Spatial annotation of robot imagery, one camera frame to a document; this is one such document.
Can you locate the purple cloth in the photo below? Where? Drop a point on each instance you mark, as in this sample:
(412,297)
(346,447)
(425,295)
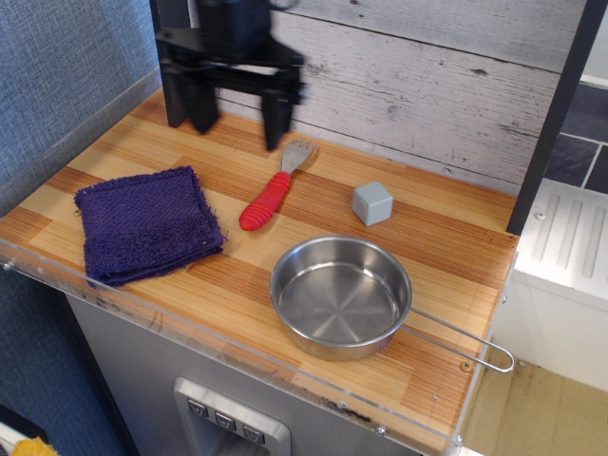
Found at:
(145,226)

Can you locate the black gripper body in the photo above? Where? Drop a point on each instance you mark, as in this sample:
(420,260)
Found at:
(233,47)

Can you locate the black right post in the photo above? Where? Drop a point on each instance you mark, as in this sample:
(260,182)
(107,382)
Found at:
(576,60)

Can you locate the steel pan with wire handle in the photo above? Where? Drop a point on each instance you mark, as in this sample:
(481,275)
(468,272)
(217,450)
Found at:
(343,298)

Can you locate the silver dispenser button panel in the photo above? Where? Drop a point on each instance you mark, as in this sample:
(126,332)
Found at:
(215,424)

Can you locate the clear acrylic table edge guard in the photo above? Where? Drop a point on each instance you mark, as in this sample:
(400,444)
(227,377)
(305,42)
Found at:
(330,407)

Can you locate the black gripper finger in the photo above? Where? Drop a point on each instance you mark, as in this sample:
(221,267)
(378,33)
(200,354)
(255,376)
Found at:
(187,98)
(276,109)

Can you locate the grey cube block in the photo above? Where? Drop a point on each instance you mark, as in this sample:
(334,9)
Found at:
(372,203)

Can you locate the red handled metal fork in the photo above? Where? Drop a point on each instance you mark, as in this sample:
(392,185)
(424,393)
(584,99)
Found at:
(263,207)

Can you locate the white grooved sink drainboard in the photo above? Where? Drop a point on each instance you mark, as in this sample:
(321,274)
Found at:
(563,247)

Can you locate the black post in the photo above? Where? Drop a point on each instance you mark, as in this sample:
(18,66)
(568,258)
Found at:
(576,60)
(168,15)

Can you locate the yellow object bottom left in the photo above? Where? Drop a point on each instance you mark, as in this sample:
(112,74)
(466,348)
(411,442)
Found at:
(33,447)

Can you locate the black left post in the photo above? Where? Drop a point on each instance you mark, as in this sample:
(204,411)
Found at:
(168,15)

